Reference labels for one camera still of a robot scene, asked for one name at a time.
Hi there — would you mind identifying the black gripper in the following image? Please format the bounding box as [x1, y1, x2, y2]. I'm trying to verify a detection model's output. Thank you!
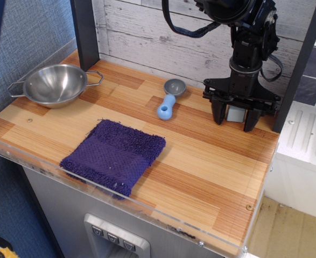
[203, 69, 280, 132]

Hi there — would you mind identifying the yellow object at corner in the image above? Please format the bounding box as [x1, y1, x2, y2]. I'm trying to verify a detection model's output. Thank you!
[0, 248, 19, 258]

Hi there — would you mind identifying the light blue cube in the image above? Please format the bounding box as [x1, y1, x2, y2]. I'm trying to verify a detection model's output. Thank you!
[226, 105, 246, 123]

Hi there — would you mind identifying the blue grey toy scoop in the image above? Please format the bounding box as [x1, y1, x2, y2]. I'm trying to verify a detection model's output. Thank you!
[157, 78, 186, 120]

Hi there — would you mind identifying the white ribbed box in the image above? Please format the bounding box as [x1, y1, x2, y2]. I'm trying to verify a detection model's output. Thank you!
[264, 102, 316, 217]

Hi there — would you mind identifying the black frame post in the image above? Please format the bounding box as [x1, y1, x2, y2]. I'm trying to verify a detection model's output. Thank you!
[70, 0, 100, 71]
[272, 6, 316, 133]

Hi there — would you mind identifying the right black frame post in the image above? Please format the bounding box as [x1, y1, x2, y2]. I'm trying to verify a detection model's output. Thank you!
[272, 6, 316, 133]

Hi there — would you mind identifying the stainless steel bowl with handles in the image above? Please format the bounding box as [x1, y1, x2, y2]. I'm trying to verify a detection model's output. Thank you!
[7, 64, 104, 109]

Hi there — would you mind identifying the purple folded towel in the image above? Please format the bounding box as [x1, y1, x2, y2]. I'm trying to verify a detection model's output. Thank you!
[60, 119, 166, 197]

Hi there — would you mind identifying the silver button dispenser panel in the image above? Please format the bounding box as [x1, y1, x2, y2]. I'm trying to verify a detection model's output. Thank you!
[83, 213, 151, 257]

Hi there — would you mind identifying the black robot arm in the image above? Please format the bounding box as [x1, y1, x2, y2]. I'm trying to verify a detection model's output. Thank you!
[196, 1, 283, 132]

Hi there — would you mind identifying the clear acrylic table edge guard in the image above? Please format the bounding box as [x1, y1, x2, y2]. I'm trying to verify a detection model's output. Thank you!
[0, 135, 280, 258]

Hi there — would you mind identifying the blue braided cable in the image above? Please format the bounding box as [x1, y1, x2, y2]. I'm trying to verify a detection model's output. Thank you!
[161, 0, 222, 38]

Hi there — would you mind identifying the left black frame post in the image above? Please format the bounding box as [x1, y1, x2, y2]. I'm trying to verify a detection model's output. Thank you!
[70, 0, 100, 71]

